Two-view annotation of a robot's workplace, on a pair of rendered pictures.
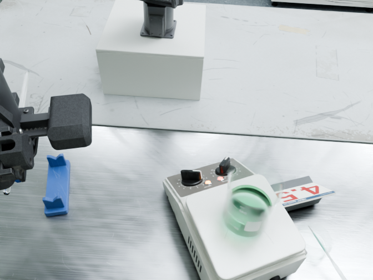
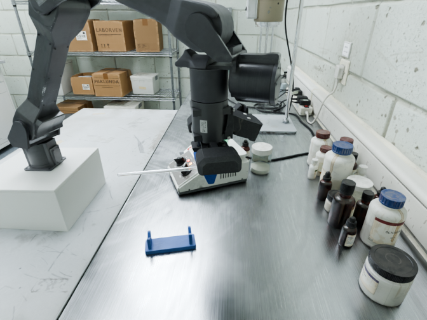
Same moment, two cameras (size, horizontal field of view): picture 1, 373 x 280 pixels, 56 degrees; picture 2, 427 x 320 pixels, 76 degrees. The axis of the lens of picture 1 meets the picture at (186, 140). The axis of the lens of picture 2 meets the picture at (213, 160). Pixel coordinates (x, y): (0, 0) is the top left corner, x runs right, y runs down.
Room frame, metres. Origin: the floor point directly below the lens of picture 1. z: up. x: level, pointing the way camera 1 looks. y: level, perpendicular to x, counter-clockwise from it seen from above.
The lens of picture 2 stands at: (0.20, 0.60, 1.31)
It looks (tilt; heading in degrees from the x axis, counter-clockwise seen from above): 28 degrees down; 273
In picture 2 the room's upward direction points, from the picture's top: straight up
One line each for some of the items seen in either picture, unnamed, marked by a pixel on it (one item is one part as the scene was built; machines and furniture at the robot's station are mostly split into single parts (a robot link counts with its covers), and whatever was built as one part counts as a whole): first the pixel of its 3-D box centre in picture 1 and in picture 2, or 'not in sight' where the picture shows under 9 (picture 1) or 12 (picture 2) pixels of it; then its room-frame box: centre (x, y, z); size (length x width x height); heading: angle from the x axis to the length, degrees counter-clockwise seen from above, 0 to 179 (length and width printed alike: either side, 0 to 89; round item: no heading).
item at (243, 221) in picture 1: (247, 200); not in sight; (0.23, -0.08, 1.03); 0.07 x 0.06 x 0.08; 46
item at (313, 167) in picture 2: not in sight; (312, 168); (-0.05, -0.08, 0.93); 0.02 x 0.02 x 0.06
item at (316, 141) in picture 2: not in sight; (319, 148); (-0.08, -0.16, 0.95); 0.06 x 0.06 x 0.11
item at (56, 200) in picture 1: (56, 181); (169, 239); (0.31, 0.20, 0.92); 0.10 x 0.03 x 0.04; 13
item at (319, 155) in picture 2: not in sight; (323, 160); (-0.08, -0.10, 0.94); 0.05 x 0.05 x 0.09
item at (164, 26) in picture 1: (158, 15); (42, 152); (0.62, 0.07, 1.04); 0.07 x 0.07 x 0.06; 88
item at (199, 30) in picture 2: not in sight; (237, 59); (0.19, 0.20, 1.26); 0.12 x 0.08 x 0.11; 163
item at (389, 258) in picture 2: not in sight; (386, 274); (-0.07, 0.28, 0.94); 0.07 x 0.07 x 0.07
